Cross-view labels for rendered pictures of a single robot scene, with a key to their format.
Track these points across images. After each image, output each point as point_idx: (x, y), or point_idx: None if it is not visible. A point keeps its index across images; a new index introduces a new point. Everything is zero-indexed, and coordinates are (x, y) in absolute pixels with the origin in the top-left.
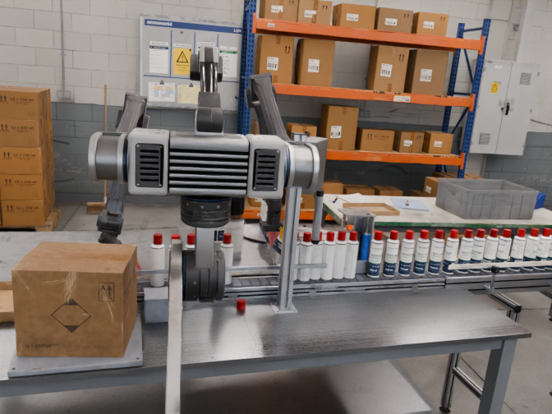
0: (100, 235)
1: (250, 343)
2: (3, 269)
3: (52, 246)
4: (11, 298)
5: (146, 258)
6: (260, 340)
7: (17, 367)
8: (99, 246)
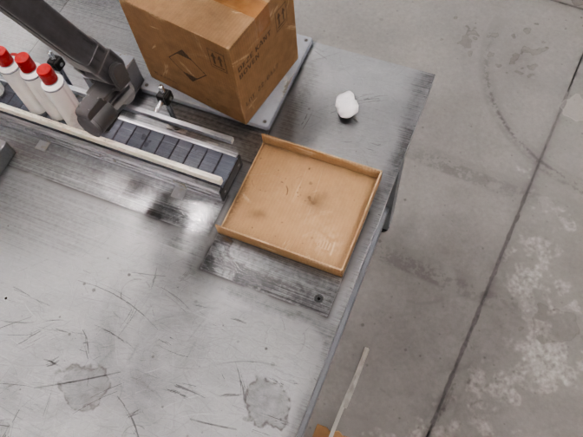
0: (122, 101)
1: (74, 0)
2: (251, 346)
3: (222, 23)
4: (269, 214)
5: (2, 287)
6: (59, 1)
7: (302, 40)
8: (164, 7)
